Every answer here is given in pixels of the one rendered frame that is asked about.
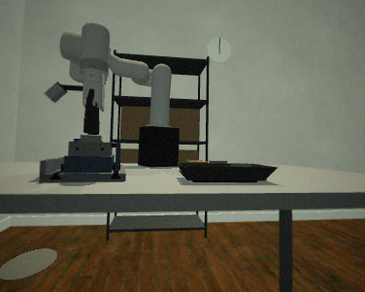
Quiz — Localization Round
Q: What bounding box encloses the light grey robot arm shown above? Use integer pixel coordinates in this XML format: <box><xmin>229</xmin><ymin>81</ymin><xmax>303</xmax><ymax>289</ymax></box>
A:
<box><xmin>45</xmin><ymin>22</ymin><xmax>172</xmax><ymax>128</ymax></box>

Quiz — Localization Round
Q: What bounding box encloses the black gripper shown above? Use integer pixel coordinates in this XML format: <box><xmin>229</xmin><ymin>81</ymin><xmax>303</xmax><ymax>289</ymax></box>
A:
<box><xmin>80</xmin><ymin>68</ymin><xmax>109</xmax><ymax>135</ymax></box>

